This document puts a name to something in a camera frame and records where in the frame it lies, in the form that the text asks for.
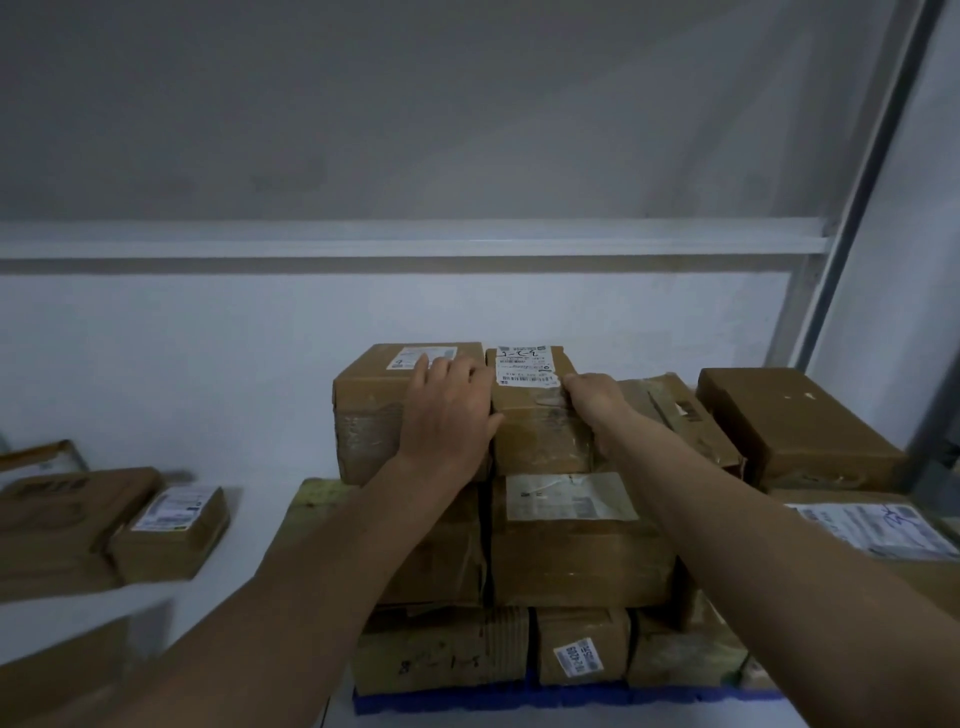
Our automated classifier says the person's right hand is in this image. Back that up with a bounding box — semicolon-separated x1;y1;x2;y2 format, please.
561;372;640;456

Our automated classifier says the person's left hand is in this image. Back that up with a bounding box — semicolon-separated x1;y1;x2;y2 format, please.
396;353;506;482

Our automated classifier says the small taped labelled parcel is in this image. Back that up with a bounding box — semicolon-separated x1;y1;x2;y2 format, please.
485;344;596;477

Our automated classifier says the person's left forearm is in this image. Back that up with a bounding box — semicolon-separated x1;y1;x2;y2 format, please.
15;453;489;728

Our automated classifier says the person's right forearm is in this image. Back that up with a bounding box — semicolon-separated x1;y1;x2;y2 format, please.
597;429;960;728

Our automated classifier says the stack of cardboard boxes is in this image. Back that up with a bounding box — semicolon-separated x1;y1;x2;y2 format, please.
332;342;960;696

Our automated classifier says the yellow-green flat carton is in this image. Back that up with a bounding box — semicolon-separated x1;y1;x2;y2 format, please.
276;477;364;575

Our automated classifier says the white metal shelf beam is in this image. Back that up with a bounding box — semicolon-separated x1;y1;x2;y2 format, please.
0;216;835;261

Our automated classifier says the blue pallet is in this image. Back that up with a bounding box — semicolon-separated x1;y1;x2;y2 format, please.
351;677;762;716

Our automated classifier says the small carton with white label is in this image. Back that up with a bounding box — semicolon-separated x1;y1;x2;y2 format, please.
106;485;231;585

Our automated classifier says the white metal shelf upright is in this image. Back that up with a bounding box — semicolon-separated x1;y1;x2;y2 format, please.
771;0;948;370

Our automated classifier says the large brown printed carton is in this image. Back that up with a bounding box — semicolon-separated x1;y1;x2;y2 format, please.
0;467;165;603

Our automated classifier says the flat carton with pale edge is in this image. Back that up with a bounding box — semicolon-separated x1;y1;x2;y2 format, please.
0;439;92;483

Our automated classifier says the plain brown carton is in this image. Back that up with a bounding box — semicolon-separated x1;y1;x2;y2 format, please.
0;600;175;728

